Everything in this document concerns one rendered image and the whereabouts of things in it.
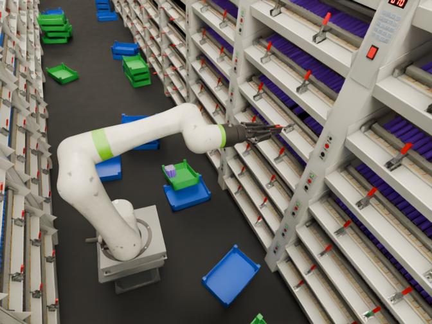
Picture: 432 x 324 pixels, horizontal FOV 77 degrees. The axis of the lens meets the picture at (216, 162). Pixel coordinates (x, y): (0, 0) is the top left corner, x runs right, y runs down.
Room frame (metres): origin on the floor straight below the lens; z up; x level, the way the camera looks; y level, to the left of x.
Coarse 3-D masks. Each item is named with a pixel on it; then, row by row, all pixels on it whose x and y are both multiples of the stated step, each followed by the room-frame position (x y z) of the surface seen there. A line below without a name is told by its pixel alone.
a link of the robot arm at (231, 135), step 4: (220, 124) 0.82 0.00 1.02; (224, 124) 0.83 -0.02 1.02; (228, 124) 0.83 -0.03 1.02; (232, 124) 0.83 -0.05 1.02; (224, 128) 0.80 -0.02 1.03; (228, 128) 0.80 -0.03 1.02; (232, 128) 0.81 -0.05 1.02; (228, 132) 0.79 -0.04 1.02; (232, 132) 0.79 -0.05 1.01; (236, 132) 0.80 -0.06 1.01; (228, 136) 0.78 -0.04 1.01; (232, 136) 0.78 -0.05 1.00; (236, 136) 0.79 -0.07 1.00; (228, 140) 0.77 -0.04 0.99; (232, 140) 0.78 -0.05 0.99; (236, 140) 0.78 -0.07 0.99; (228, 144) 0.77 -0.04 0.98; (232, 144) 0.78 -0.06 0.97
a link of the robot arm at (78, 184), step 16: (64, 160) 0.58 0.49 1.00; (80, 160) 0.59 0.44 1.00; (64, 176) 0.51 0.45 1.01; (80, 176) 0.52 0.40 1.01; (96, 176) 0.55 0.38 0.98; (64, 192) 0.47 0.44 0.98; (80, 192) 0.48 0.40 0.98; (96, 192) 0.51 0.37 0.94; (80, 208) 0.47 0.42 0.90; (96, 208) 0.49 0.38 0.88; (112, 208) 0.54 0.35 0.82; (96, 224) 0.48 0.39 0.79; (112, 224) 0.50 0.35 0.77; (128, 224) 0.56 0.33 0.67; (112, 240) 0.48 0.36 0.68; (128, 240) 0.51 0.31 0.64; (128, 256) 0.48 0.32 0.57
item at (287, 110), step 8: (256, 80) 1.31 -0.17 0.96; (256, 88) 1.27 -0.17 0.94; (264, 88) 1.24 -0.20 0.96; (272, 96) 1.17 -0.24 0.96; (280, 104) 1.11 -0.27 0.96; (280, 112) 1.07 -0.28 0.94; (288, 112) 1.05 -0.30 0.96; (288, 120) 1.02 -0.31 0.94; (296, 120) 0.99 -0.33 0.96; (304, 128) 0.94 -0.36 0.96; (312, 136) 0.89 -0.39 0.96
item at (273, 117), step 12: (252, 72) 1.36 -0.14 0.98; (240, 84) 1.33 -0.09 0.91; (252, 84) 1.32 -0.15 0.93; (252, 96) 1.22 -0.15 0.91; (264, 96) 1.21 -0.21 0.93; (264, 108) 1.13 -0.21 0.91; (276, 108) 1.11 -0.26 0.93; (276, 120) 1.04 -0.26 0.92; (300, 144) 0.88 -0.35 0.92; (312, 144) 0.88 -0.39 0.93; (300, 156) 0.86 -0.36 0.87
